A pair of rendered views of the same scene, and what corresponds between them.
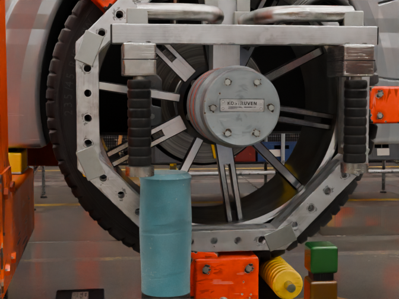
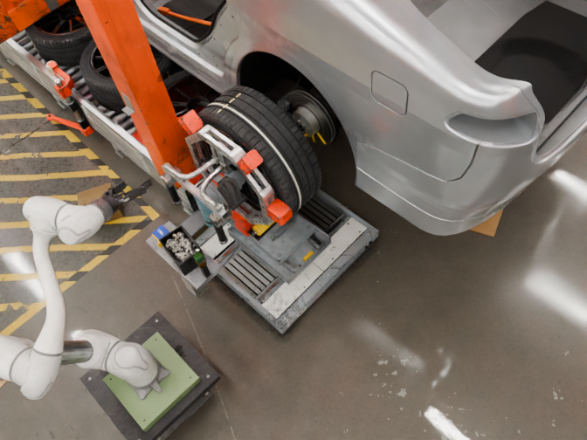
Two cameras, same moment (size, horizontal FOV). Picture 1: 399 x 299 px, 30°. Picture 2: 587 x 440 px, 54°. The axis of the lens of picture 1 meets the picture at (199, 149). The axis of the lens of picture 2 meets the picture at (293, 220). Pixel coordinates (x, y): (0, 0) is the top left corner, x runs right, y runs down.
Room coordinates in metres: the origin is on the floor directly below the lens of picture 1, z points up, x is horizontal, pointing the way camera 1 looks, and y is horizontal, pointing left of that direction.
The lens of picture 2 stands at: (0.75, -1.66, 3.02)
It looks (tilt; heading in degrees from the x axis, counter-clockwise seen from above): 57 degrees down; 60
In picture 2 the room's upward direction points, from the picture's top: 10 degrees counter-clockwise
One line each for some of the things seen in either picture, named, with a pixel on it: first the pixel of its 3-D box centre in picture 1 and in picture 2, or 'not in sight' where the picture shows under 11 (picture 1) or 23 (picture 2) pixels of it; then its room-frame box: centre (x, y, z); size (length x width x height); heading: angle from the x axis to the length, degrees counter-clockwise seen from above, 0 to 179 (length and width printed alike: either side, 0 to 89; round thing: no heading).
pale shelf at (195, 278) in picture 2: not in sight; (183, 254); (1.03, 0.02, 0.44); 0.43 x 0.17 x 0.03; 98
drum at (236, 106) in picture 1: (230, 105); (220, 186); (1.31, -0.06, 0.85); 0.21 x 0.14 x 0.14; 8
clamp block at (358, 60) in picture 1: (350, 60); (220, 215); (1.20, -0.24, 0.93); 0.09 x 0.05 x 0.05; 8
